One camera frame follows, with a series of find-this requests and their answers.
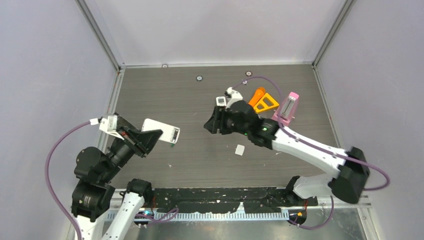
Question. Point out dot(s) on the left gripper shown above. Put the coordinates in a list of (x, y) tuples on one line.
[(142, 142)]

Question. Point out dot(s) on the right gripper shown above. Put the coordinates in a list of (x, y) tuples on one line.
[(213, 125)]

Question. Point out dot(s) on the white beige remote control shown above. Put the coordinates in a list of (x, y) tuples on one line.
[(221, 101)]

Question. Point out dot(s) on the white battery cover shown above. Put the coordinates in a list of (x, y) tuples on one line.
[(239, 150)]

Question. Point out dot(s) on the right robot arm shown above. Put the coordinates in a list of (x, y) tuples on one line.
[(345, 173)]

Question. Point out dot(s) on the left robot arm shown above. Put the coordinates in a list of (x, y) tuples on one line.
[(92, 196)]

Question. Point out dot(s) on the yellow triangle ruler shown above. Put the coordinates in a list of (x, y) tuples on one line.
[(265, 103)]

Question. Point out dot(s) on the pink metronome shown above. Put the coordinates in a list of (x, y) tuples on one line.
[(287, 109)]

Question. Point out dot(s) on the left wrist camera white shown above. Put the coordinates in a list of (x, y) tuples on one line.
[(107, 124)]

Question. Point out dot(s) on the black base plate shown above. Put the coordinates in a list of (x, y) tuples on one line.
[(224, 200)]

